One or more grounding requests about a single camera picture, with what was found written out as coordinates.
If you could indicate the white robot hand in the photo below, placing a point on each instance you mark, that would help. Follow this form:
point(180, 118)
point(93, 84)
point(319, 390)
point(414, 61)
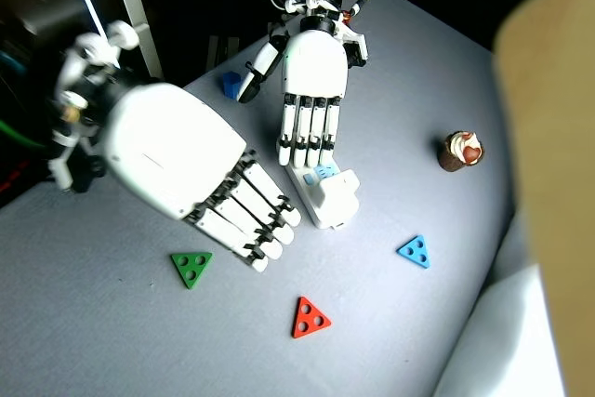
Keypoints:
point(167, 146)
point(316, 62)

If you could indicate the white power strip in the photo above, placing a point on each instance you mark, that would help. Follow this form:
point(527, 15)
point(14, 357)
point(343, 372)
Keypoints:
point(307, 192)

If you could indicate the white power adapter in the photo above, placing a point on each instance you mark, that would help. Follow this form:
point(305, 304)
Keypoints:
point(339, 197)

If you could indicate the small blue block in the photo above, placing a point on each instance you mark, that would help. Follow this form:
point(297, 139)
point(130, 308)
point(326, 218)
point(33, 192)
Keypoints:
point(230, 85)

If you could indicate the green triangle block with holes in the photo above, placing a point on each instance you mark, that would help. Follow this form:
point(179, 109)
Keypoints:
point(179, 269)

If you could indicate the chocolate cupcake with cream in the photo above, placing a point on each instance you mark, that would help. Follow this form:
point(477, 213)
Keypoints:
point(460, 153)

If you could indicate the blue triangle block with holes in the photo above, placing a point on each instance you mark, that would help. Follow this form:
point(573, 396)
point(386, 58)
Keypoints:
point(409, 255)

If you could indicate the red triangle block with holes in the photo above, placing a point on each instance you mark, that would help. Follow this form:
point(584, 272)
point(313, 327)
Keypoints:
point(300, 327)

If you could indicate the blurred tan board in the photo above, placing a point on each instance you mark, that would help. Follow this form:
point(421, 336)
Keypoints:
point(553, 136)

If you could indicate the grey table cloth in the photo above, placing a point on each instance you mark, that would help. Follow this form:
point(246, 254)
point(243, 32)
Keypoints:
point(372, 322)

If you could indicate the white board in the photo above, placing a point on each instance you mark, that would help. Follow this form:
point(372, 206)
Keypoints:
point(502, 332)

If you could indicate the white post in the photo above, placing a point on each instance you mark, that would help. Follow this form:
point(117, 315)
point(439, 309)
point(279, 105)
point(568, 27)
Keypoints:
point(135, 6)

